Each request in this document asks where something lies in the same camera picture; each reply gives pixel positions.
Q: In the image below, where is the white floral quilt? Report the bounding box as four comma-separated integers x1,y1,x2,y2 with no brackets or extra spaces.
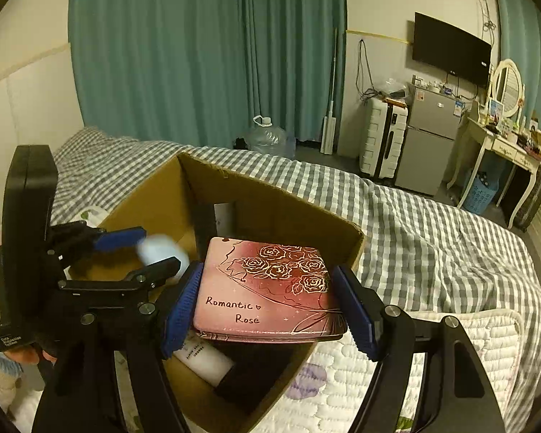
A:
0,204,527,433

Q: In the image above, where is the pink rose tin box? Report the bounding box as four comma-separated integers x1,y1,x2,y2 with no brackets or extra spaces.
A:
192,237,347,343

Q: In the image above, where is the black wall television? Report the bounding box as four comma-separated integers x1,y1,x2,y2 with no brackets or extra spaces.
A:
412,13,492,88

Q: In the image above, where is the checkered bed sheet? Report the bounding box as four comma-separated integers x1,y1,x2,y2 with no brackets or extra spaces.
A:
52,128,541,432

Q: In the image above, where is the white mop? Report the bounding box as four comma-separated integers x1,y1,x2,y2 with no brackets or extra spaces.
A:
320,27,338,156

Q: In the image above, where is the silver mini fridge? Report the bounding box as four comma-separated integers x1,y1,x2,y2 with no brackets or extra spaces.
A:
395,87,464,196

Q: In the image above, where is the left hand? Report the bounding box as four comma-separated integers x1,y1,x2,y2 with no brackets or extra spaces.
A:
4,345,57,366

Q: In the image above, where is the white bottle red cap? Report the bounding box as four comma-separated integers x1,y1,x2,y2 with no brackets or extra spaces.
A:
173,331,234,387

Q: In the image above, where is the white suitcase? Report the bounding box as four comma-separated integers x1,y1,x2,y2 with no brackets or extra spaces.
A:
359,98,408,179

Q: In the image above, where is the dark suitcase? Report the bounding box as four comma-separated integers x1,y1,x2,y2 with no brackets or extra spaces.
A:
514,164,541,232

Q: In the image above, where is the green side curtain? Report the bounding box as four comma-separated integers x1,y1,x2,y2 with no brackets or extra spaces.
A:
496,0,541,129

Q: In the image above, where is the brown cardboard box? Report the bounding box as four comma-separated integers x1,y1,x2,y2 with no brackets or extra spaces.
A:
69,150,366,433

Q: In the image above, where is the oval white mirror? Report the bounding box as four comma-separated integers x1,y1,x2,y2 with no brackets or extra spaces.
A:
488,59,525,118

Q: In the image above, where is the blue laundry basket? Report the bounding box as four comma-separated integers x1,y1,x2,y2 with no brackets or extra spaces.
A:
463,171,498,215

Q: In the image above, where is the white dressing table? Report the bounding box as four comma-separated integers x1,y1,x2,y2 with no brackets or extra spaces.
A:
447,116,541,230

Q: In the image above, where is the clear water jug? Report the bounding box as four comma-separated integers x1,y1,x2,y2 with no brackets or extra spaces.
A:
246,115,296,159

